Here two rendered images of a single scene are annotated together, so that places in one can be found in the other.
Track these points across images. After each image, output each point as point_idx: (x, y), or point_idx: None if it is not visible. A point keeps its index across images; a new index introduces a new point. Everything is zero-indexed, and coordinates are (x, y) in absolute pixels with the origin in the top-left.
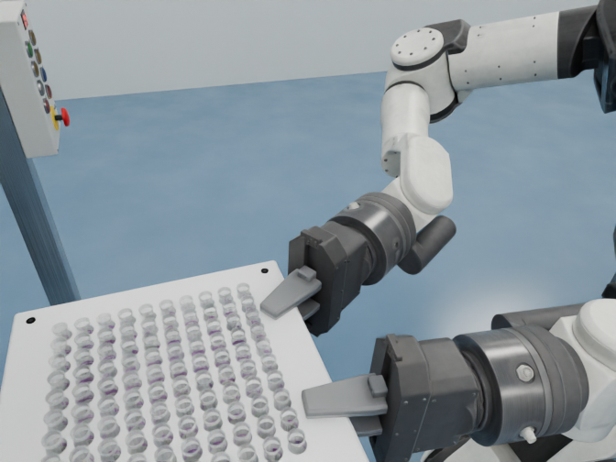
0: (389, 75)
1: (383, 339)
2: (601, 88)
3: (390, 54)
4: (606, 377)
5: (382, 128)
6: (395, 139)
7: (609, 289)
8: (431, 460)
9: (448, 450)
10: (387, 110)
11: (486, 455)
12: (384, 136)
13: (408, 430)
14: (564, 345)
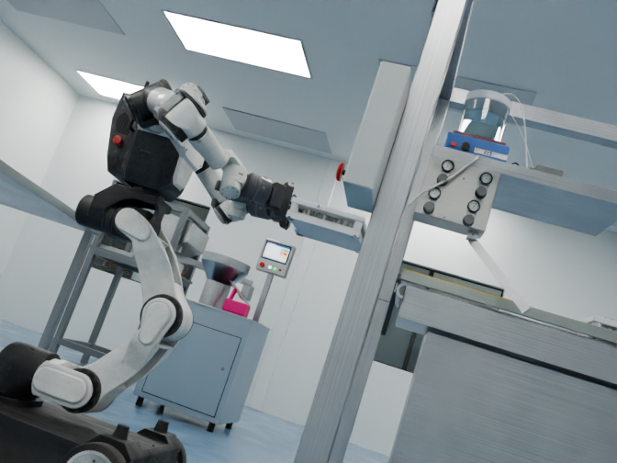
0: (201, 118)
1: (294, 196)
2: (151, 118)
3: (206, 109)
4: None
5: (217, 147)
6: (229, 152)
7: (159, 199)
8: (181, 309)
9: (176, 299)
10: (215, 139)
11: (177, 287)
12: (222, 151)
13: None
14: None
